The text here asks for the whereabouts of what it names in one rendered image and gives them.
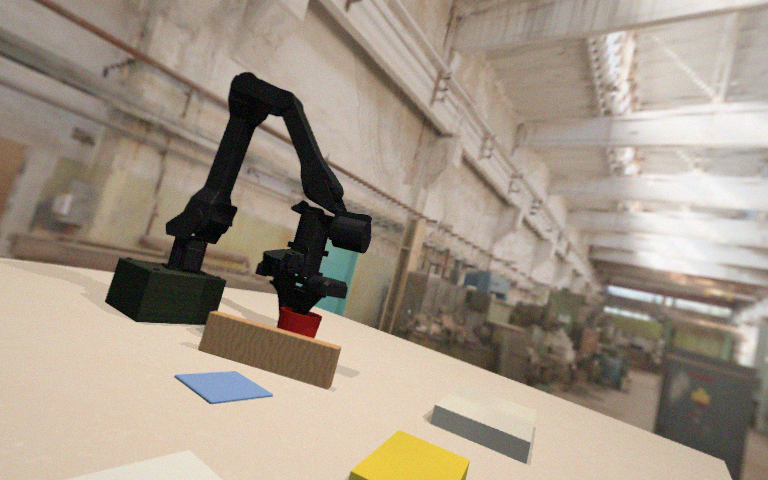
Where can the red cup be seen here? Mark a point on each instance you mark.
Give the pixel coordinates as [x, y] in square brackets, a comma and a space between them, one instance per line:
[302, 324]

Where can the yellow block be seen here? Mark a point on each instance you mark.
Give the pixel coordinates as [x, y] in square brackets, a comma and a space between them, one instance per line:
[405, 457]

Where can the white rectangular block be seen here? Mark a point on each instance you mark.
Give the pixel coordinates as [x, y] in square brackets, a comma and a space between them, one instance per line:
[486, 419]

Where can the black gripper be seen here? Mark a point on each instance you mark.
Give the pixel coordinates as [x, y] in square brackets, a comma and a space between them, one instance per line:
[303, 298]

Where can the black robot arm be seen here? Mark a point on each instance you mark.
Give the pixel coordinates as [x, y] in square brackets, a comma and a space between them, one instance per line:
[209, 212]

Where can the brown wooden block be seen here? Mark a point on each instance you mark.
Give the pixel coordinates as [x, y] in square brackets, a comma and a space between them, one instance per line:
[271, 349]

